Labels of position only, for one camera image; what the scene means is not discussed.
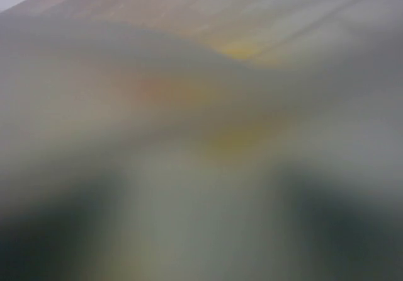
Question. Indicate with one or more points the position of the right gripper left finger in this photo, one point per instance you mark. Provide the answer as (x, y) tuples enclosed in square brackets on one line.
[(64, 240)]

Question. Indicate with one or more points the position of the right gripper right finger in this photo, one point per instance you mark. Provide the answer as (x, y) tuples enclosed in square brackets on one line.
[(354, 241)]

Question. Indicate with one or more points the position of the clear printed plastic bag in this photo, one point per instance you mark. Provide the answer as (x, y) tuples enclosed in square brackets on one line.
[(202, 140)]

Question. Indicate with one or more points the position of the orange fake fruit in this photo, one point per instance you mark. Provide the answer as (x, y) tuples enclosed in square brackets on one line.
[(183, 93)]

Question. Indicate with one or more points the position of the yellow fake fruit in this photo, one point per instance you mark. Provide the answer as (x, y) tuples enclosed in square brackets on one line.
[(243, 50)]

